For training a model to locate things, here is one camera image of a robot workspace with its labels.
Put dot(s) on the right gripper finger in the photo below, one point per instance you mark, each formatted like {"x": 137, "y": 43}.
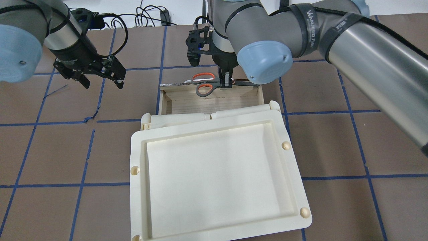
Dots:
{"x": 222, "y": 82}
{"x": 229, "y": 81}

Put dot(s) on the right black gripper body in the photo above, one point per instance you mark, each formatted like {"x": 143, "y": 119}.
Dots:
{"x": 224, "y": 61}

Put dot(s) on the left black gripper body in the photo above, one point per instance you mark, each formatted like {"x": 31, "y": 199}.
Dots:
{"x": 74, "y": 54}

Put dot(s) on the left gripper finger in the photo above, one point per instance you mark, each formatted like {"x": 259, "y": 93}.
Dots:
{"x": 118, "y": 81}
{"x": 82, "y": 79}

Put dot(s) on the orange grey scissors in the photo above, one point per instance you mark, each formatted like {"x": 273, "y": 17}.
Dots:
{"x": 206, "y": 83}

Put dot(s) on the wooden drawer with white handle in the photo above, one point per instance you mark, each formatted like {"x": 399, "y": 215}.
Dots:
{"x": 181, "y": 98}

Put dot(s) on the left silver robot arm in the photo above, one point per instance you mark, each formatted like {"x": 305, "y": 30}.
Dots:
{"x": 28, "y": 25}

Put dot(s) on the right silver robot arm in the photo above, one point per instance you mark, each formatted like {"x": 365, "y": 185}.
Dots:
{"x": 382, "y": 64}

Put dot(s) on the cream plastic box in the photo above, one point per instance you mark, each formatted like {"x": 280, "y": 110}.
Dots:
{"x": 149, "y": 121}

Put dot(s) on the black power adapter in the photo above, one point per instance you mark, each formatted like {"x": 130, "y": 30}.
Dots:
{"x": 164, "y": 17}

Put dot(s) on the cream plastic tray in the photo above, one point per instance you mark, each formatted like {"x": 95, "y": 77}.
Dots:
{"x": 216, "y": 180}

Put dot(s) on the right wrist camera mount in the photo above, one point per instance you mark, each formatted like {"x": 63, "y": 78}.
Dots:
{"x": 198, "y": 43}

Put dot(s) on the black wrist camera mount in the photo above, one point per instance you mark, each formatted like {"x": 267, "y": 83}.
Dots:
{"x": 88, "y": 20}

